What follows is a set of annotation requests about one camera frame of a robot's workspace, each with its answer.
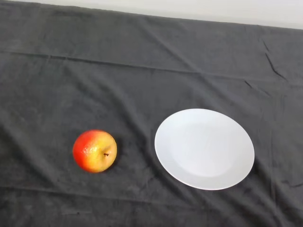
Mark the red yellow apple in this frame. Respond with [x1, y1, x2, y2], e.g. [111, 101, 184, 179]
[72, 129, 118, 174]

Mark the white round plate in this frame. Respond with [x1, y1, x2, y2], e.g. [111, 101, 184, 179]
[154, 108, 255, 191]

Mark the black cloth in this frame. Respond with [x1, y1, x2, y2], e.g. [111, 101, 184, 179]
[0, 0, 303, 227]

